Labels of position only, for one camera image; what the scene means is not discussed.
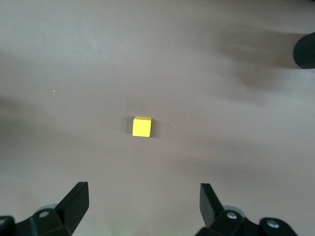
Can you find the black ribbed cylinder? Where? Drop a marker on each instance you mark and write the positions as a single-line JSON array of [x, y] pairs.
[[305, 51]]

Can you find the yellow wooden cube block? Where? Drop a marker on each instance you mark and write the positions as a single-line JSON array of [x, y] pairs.
[[141, 127]]

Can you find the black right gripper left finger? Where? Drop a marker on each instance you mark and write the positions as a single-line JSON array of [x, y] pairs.
[[73, 204]]

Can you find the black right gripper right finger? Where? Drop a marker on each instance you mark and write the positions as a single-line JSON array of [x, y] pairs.
[[209, 204]]

